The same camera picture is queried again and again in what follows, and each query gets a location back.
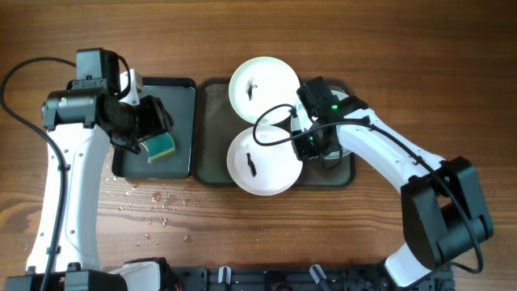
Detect green yellow sponge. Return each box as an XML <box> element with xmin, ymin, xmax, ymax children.
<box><xmin>142</xmin><ymin>133</ymin><xmax>176</xmax><ymax>162</ymax></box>

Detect white plate front stained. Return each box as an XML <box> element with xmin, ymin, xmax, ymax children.
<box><xmin>226</xmin><ymin>125</ymin><xmax>303</xmax><ymax>196</ymax></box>

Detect white plate stained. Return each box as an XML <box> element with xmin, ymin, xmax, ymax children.
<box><xmin>290</xmin><ymin>89</ymin><xmax>353</xmax><ymax>160</ymax></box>
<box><xmin>228</xmin><ymin>57</ymin><xmax>301</xmax><ymax>124</ymax></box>
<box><xmin>226</xmin><ymin>125</ymin><xmax>303</xmax><ymax>196</ymax></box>

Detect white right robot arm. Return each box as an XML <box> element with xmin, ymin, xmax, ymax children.
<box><xmin>292</xmin><ymin>77</ymin><xmax>494</xmax><ymax>288</ymax></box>

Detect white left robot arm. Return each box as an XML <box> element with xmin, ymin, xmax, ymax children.
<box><xmin>5</xmin><ymin>48</ymin><xmax>176</xmax><ymax>290</ymax></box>

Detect small dark sponge tray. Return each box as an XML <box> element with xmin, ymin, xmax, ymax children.
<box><xmin>111</xmin><ymin>77</ymin><xmax>196</xmax><ymax>179</ymax></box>

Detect large dark plate tray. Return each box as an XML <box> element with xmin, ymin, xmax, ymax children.
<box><xmin>191</xmin><ymin>78</ymin><xmax>356</xmax><ymax>190</ymax></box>

